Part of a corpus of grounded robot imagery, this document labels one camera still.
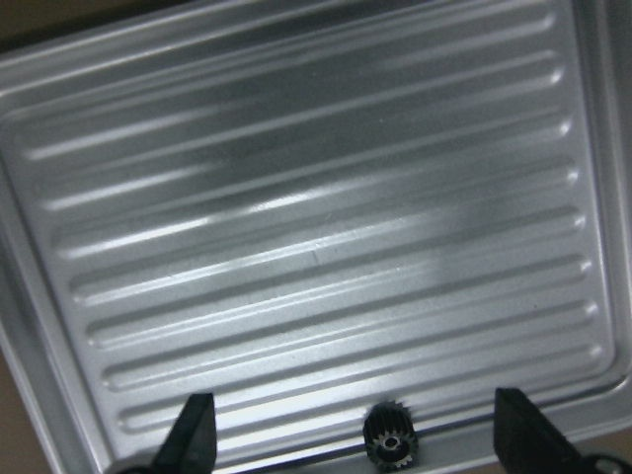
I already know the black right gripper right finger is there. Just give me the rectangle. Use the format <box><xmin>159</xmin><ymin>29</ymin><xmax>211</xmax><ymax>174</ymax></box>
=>
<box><xmin>493</xmin><ymin>388</ymin><xmax>591</xmax><ymax>474</ymax></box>

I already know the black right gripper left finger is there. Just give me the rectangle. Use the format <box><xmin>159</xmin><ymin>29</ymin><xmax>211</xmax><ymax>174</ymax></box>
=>
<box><xmin>150</xmin><ymin>393</ymin><xmax>217</xmax><ymax>474</ymax></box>

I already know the ribbed metal tray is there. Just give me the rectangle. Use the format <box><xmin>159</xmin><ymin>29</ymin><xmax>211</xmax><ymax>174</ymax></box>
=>
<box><xmin>1</xmin><ymin>1</ymin><xmax>631</xmax><ymax>473</ymax></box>

